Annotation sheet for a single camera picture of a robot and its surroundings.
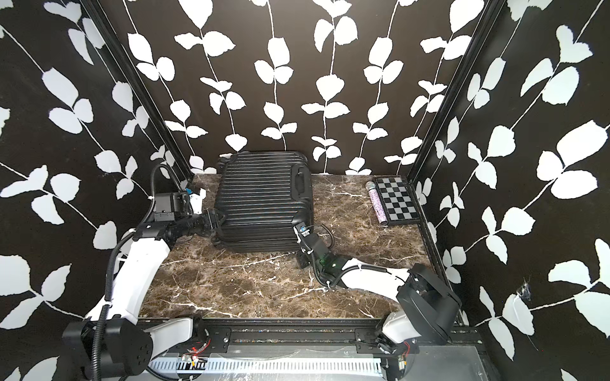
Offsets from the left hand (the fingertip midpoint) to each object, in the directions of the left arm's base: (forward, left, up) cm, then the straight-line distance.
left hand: (222, 213), depth 80 cm
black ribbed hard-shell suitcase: (+7, -13, -1) cm, 15 cm away
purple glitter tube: (+17, -62, -18) cm, 67 cm away
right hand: (-6, -25, -10) cm, 28 cm away
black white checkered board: (+18, -71, -19) cm, 76 cm away
